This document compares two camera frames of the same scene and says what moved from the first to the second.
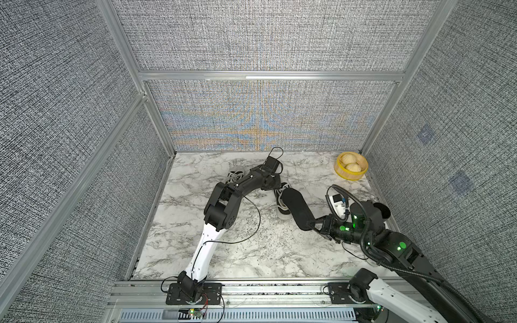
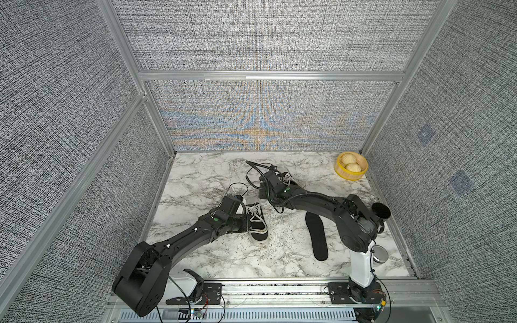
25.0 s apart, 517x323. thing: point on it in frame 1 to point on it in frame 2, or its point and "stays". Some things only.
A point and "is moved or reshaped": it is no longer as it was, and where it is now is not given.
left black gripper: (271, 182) to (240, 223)
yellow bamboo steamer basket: (351, 165) stays
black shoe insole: (299, 211) is moved or reshaped
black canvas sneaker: (283, 212) to (286, 178)
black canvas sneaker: (234, 176) to (259, 231)
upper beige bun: (348, 158) stays
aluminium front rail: (147, 293) stays
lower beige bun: (353, 167) stays
